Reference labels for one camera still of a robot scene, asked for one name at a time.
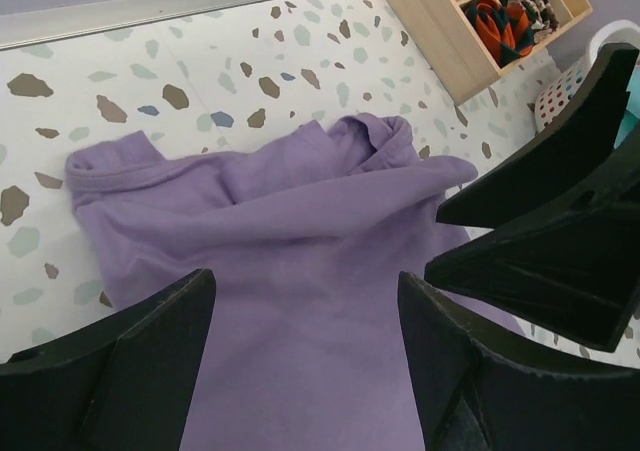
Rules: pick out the orange black rolled socks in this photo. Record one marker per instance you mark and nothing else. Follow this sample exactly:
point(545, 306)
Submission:
point(505, 31)

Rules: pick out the wooden compartment tray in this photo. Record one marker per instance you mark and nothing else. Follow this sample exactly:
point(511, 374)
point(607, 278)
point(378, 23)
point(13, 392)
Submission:
point(471, 44)

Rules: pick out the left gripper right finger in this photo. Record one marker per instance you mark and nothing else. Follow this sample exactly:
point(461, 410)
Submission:
point(480, 386)

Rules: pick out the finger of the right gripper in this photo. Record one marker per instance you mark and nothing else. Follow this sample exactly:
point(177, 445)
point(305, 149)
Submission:
point(576, 274)
point(575, 142)

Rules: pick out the purple t shirt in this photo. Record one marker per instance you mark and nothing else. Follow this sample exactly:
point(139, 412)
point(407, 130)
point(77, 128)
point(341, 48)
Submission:
point(306, 238)

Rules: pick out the white laundry basket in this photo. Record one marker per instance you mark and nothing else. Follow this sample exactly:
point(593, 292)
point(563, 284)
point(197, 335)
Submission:
point(554, 98)

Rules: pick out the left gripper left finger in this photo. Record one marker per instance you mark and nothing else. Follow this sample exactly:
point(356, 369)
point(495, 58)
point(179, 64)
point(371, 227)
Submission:
point(122, 383)

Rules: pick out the patterned rolled socks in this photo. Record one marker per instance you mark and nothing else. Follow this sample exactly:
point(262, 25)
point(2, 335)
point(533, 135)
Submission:
point(530, 1)

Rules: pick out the teal t shirt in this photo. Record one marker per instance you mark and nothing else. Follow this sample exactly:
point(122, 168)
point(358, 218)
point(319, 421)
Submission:
point(627, 125)

